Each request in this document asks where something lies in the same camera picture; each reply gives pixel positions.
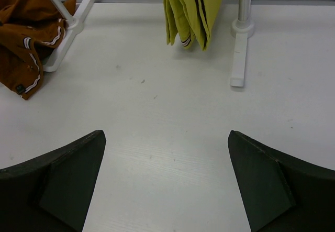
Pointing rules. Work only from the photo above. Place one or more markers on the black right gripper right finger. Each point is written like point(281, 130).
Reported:
point(281, 192)

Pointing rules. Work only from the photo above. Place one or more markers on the white and silver clothes rack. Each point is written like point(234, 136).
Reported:
point(242, 33)

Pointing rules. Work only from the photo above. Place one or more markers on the yellow-green folded trousers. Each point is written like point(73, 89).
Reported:
point(191, 20)

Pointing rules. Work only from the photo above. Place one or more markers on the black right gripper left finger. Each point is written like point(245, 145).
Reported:
point(52, 192)

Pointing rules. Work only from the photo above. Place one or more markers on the brown trousers with striped waistband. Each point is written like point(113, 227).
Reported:
point(30, 31)

